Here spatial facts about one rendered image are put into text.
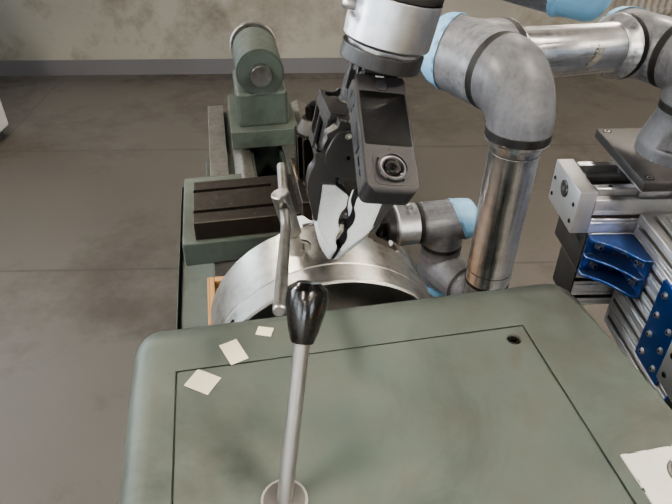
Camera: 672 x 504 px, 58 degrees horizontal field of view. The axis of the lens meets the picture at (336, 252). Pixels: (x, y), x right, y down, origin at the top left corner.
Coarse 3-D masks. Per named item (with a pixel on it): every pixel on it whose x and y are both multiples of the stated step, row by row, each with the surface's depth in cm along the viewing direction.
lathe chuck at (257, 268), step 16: (272, 240) 79; (304, 240) 78; (368, 240) 79; (256, 256) 79; (272, 256) 77; (304, 256) 75; (320, 256) 74; (352, 256) 75; (368, 256) 76; (384, 256) 78; (400, 256) 81; (240, 272) 79; (256, 272) 76; (272, 272) 74; (400, 272) 77; (416, 272) 82; (224, 288) 80; (240, 288) 76; (256, 288) 74; (224, 304) 78; (240, 304) 74; (224, 320) 76
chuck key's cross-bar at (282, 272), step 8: (280, 168) 79; (280, 176) 77; (280, 184) 76; (288, 208) 72; (280, 216) 70; (288, 216) 70; (280, 224) 69; (288, 224) 69; (280, 232) 67; (288, 232) 67; (280, 240) 65; (288, 240) 65; (280, 248) 62; (288, 248) 63; (280, 256) 60; (288, 256) 61; (280, 264) 59; (288, 264) 59; (280, 272) 57; (288, 272) 58; (280, 280) 55; (280, 288) 54; (280, 296) 52; (280, 304) 51; (280, 312) 51
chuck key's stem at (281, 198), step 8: (280, 192) 71; (288, 192) 71; (272, 200) 71; (280, 200) 71; (288, 200) 71; (280, 208) 71; (296, 216) 73; (296, 224) 73; (296, 232) 74; (296, 240) 75; (296, 248) 76
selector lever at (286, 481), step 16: (304, 352) 45; (304, 368) 45; (304, 384) 45; (288, 400) 45; (288, 416) 45; (288, 432) 45; (288, 448) 45; (288, 464) 45; (288, 480) 45; (272, 496) 46; (288, 496) 46; (304, 496) 46
